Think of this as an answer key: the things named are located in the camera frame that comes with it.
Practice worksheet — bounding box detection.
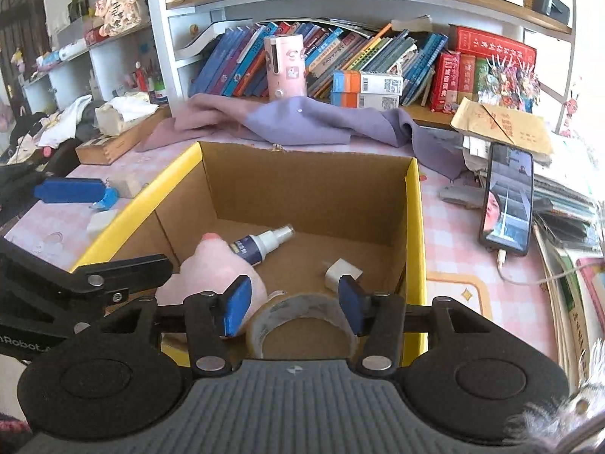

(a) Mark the pink cylindrical gadget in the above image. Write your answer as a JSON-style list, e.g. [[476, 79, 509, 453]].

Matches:
[[264, 35, 306, 103]]

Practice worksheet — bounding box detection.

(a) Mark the white spray bottle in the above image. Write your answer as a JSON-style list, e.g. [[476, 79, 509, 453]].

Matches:
[[229, 225, 296, 266]]

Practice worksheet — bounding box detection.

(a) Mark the small white packet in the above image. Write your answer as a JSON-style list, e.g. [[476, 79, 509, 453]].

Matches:
[[87, 210, 117, 242]]

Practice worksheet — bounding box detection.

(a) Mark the black smartphone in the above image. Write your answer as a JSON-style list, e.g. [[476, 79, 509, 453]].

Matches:
[[479, 143, 536, 257]]

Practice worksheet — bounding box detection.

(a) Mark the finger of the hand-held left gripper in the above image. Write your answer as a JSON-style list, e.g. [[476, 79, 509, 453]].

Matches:
[[71, 254, 173, 305], [0, 170, 107, 222]]

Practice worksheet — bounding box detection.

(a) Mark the pink plush pig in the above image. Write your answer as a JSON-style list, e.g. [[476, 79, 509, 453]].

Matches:
[[155, 233, 269, 337]]

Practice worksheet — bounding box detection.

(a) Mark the white charging cable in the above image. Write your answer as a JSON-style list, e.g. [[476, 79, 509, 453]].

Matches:
[[495, 250, 570, 288]]

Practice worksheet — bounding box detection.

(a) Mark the dark grey garment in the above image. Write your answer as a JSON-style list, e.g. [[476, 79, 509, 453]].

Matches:
[[76, 104, 104, 141]]

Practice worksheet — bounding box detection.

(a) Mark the stack of books and papers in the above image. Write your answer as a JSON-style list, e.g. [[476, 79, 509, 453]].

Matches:
[[463, 135, 605, 381]]

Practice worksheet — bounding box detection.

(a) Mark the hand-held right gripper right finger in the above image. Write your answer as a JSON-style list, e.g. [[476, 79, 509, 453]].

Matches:
[[338, 274, 492, 373]]

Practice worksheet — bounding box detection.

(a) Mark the grey flat object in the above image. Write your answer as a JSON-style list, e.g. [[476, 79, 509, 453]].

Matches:
[[439, 183, 487, 210]]

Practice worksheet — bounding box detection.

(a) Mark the black garment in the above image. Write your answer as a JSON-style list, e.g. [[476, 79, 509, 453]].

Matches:
[[0, 111, 82, 176]]

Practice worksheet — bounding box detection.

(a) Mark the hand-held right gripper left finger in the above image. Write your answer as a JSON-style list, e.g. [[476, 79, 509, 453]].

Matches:
[[97, 277, 252, 373]]

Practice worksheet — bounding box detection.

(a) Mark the pink doll figurine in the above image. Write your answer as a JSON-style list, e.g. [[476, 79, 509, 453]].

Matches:
[[95, 0, 143, 37]]

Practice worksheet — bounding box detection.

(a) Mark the white wipes pack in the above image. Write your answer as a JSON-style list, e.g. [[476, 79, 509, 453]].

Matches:
[[38, 39, 88, 71]]

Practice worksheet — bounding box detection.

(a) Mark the thick red dictionary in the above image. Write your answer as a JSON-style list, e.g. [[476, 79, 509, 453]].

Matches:
[[449, 25, 538, 66]]

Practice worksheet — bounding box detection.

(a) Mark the small blue plastic item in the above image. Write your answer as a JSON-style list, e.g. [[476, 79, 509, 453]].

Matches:
[[91, 188, 120, 210]]

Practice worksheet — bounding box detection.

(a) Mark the red hardback book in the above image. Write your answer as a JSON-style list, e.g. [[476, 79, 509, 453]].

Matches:
[[429, 51, 461, 114]]

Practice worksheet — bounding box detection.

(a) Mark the colourful paper ornament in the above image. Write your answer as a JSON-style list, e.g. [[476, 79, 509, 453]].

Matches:
[[477, 56, 540, 114]]

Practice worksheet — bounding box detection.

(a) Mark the brown paper envelope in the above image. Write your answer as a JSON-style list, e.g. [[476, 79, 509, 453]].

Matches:
[[450, 97, 555, 157]]

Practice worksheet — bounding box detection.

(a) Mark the wooden chess box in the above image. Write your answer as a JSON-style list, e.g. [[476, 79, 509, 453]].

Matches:
[[76, 106, 172, 166]]

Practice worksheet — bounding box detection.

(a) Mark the white charger plug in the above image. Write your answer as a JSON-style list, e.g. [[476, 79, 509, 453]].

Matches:
[[324, 258, 364, 292]]

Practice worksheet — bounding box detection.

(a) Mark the purple cloth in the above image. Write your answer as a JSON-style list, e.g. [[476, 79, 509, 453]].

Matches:
[[137, 93, 466, 180]]

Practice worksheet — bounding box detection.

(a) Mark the yellow cardboard box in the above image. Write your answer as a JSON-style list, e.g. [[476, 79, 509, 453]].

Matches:
[[71, 141, 427, 370]]

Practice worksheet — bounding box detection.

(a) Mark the row of blue children's books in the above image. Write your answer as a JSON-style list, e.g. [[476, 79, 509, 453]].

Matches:
[[189, 21, 449, 107]]

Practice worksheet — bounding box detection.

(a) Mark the white bookshelf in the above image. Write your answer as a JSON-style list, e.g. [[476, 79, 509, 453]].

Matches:
[[21, 0, 575, 126]]

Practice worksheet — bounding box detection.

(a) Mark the cream tissue pack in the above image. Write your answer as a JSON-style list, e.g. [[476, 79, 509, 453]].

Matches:
[[95, 95, 160, 136]]

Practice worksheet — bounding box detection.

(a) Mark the yellowish packing tape roll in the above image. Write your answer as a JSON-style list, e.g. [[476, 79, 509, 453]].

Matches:
[[246, 293, 361, 359]]

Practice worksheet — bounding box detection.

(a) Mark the white printed shirt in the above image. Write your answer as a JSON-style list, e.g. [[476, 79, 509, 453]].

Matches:
[[38, 95, 93, 148]]

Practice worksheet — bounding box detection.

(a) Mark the grey fuzzy sleeve cuff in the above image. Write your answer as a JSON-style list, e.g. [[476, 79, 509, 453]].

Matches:
[[505, 340, 605, 454]]

